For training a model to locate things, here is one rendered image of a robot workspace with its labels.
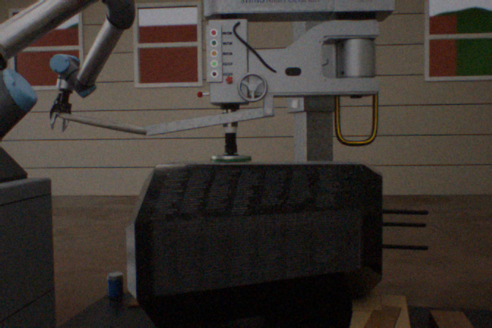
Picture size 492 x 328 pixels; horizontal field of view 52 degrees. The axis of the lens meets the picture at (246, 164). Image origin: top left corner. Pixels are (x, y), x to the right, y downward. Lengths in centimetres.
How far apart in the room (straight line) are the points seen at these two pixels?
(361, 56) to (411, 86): 627
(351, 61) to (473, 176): 669
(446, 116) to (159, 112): 484
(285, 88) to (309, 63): 17
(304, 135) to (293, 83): 70
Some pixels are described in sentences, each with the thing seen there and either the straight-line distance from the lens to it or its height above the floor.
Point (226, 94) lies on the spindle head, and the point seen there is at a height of 121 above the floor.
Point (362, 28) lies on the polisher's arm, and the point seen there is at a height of 153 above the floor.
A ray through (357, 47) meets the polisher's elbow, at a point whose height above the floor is 144.
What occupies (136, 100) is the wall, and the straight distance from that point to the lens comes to 910.
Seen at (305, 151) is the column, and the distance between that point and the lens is 321.
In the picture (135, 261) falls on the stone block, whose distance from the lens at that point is 239.
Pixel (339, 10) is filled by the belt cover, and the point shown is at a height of 162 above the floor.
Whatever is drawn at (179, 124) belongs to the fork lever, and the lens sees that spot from 265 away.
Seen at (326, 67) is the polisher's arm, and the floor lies 137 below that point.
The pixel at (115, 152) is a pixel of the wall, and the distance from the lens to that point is 921.
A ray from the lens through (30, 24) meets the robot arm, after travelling 202.
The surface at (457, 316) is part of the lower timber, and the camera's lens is 279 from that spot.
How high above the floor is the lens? 99
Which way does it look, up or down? 3 degrees down
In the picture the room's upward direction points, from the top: 1 degrees counter-clockwise
